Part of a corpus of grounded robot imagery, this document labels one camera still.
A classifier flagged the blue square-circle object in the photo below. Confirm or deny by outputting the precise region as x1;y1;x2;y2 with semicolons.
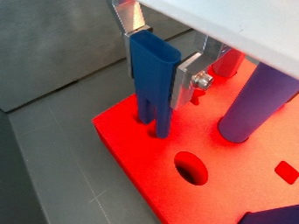
129;30;181;138

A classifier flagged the blue square peg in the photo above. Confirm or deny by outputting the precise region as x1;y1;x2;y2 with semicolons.
237;205;299;224

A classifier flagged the red hexagonal peg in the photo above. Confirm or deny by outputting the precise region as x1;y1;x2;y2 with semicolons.
211;49;245;78

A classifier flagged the red fixture block with holes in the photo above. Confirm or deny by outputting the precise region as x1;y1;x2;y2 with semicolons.
93;61;299;224

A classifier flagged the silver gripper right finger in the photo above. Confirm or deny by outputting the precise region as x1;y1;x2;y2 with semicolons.
171;32;229;109

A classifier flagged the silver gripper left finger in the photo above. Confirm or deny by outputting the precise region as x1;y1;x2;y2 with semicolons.
107;0;152;77

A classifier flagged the purple round peg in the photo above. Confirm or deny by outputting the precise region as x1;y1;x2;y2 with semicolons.
219;63;299;143

